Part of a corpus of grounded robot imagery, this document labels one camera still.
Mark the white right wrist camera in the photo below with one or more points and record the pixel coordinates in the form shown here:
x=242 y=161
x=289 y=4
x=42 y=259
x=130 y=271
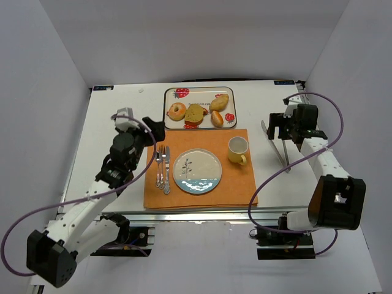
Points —
x=291 y=104

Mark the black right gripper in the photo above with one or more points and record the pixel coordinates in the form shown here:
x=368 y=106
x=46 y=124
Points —
x=278 y=128

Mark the yellow mug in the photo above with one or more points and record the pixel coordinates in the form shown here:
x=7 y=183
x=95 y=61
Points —
x=237 y=149

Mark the silver knife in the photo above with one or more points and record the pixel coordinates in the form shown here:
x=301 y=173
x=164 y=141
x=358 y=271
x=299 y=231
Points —
x=167 y=171

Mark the blue table label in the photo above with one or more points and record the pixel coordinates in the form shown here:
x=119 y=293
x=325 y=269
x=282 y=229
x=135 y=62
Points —
x=103 y=88
x=284 y=82

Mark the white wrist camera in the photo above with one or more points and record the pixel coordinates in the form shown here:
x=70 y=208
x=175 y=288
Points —
x=122 y=120
x=291 y=104

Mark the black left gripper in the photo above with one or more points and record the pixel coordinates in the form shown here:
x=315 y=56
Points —
x=154 y=130

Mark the white and blue plate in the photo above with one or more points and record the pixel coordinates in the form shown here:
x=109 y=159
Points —
x=197 y=171

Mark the metal serving tongs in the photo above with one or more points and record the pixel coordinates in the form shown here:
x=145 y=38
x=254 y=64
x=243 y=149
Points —
x=283 y=157

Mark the bagel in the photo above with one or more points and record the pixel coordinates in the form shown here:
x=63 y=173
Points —
x=177 y=111

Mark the small round bread bun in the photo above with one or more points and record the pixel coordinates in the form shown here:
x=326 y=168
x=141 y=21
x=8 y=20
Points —
x=217 y=119

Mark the right blue table label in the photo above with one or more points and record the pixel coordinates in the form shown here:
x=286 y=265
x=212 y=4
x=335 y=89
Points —
x=284 y=82

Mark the strawberry print white tray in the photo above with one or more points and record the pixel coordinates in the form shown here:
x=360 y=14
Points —
x=202 y=96

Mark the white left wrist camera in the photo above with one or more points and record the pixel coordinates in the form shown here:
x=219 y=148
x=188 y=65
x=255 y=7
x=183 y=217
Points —
x=122 y=120

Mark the silver fork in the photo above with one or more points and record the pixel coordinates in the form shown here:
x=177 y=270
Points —
x=162 y=165

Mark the left blue table label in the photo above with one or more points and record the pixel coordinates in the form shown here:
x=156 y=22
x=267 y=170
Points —
x=103 y=88

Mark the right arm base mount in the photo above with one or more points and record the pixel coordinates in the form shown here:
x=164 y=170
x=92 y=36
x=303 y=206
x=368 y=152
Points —
x=289 y=239

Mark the oblong golden bread roll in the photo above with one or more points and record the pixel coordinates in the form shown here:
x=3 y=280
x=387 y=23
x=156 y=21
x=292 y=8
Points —
x=219 y=103

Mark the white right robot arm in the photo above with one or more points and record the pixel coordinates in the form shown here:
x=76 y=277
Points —
x=337 y=201

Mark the brown bread slice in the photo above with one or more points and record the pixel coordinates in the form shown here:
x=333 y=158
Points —
x=194 y=115

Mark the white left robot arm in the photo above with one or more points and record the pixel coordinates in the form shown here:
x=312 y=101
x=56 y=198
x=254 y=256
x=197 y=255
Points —
x=54 y=253

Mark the aluminium table frame rail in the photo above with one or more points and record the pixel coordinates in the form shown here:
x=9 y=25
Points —
x=236 y=215

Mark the silver spoon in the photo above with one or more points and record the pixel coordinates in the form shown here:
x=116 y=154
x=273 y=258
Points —
x=158 y=161

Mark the orange placemat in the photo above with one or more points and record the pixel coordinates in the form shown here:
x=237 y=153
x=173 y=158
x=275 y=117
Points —
x=236 y=186

